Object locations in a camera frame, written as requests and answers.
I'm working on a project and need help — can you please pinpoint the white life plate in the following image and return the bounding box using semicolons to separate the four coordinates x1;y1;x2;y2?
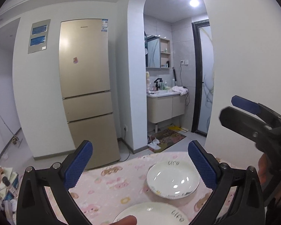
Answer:
146;160;200;200
114;202;190;225

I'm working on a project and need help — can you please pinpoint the person right hand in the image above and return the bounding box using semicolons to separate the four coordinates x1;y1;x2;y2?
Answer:
258;153;273;185

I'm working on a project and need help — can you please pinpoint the person left hand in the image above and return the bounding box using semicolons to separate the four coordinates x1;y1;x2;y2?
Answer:
113;215;137;225

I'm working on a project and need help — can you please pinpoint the spice jar black lid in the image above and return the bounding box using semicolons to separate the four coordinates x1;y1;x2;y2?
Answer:
2;176;17;196

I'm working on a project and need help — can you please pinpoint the white pink towel on sink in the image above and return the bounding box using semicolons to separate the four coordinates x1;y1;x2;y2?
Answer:
171;86;189;96

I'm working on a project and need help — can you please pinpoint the beige bathroom vanity cabinet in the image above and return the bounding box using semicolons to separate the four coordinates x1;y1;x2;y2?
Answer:
147;92;186;124

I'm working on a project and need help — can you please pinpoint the patterned bathroom floor mat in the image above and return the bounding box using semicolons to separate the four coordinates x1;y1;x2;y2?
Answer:
147;128;186;153

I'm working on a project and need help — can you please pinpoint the black faucet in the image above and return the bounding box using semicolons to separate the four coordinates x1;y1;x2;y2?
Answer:
154;78;163;91

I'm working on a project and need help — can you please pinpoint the bathroom mirror cabinet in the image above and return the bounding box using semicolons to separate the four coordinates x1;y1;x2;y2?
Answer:
145;35;171;69

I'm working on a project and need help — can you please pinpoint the gold three-door refrigerator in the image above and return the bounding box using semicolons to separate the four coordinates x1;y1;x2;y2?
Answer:
59;19;120;169

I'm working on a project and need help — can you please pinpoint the mop leaning on wall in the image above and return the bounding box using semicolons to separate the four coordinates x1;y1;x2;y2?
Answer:
0;103;23;149

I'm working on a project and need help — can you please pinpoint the black bathroom door frame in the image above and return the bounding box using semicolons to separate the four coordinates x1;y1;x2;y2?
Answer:
191;19;210;137

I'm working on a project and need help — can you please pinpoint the grey wall electrical panel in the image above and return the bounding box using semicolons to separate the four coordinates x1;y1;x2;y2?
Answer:
28;19;51;54

